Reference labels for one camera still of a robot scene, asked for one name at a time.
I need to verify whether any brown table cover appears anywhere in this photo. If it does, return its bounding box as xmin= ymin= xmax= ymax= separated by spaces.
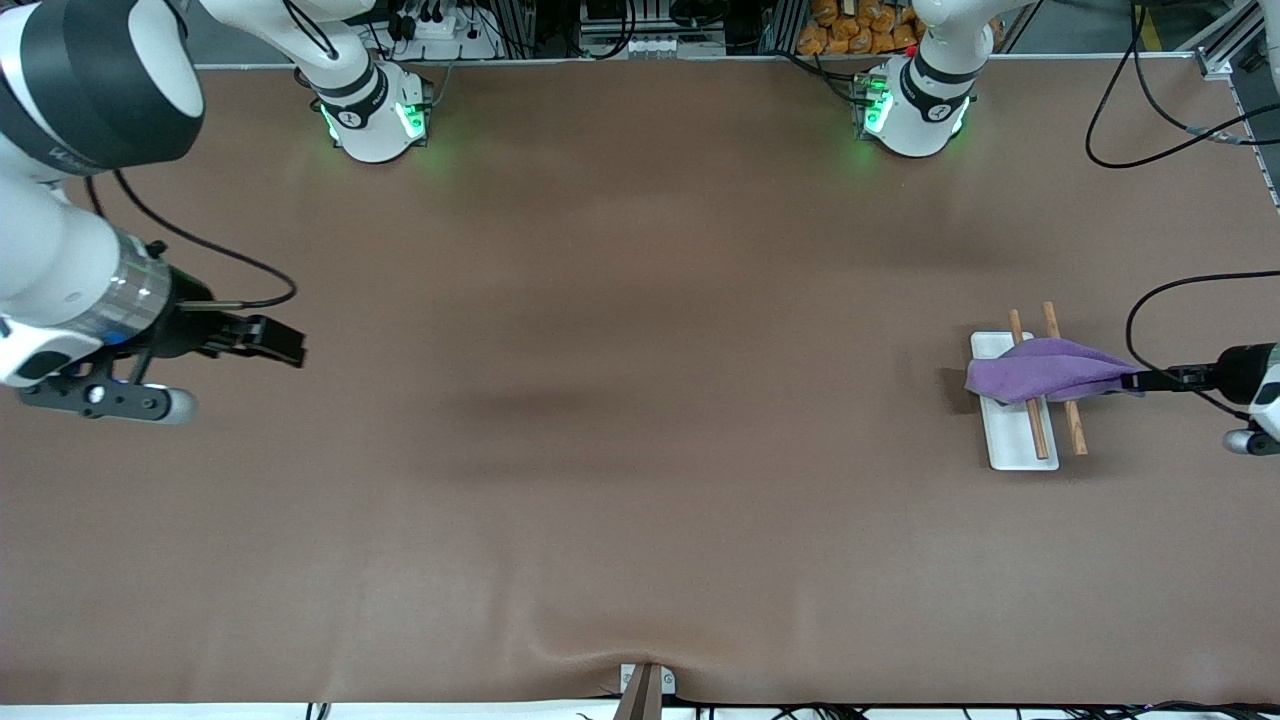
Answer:
xmin=0 ymin=55 xmax=1280 ymax=707

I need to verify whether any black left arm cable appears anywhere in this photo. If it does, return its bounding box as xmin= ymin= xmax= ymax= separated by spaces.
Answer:
xmin=1084 ymin=0 xmax=1280 ymax=421

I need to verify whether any white power strip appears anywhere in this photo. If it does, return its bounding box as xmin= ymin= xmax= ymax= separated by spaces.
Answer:
xmin=395 ymin=10 xmax=498 ymax=61

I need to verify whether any aluminium frame post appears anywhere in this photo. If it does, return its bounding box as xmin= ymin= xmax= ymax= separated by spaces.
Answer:
xmin=1195 ymin=0 xmax=1280 ymax=81

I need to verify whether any purple towel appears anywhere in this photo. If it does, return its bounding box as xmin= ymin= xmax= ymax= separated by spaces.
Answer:
xmin=965 ymin=337 xmax=1143 ymax=407

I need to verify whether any metal clamp bracket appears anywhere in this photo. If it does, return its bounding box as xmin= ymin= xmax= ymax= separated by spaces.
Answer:
xmin=612 ymin=662 xmax=677 ymax=720

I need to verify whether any orange snack bags pile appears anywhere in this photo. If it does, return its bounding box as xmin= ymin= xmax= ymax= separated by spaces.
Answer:
xmin=797 ymin=0 xmax=926 ymax=57

